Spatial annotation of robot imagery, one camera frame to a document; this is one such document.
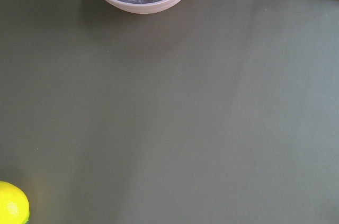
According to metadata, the yellow lemon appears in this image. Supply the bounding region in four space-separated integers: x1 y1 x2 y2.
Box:
1 181 30 224

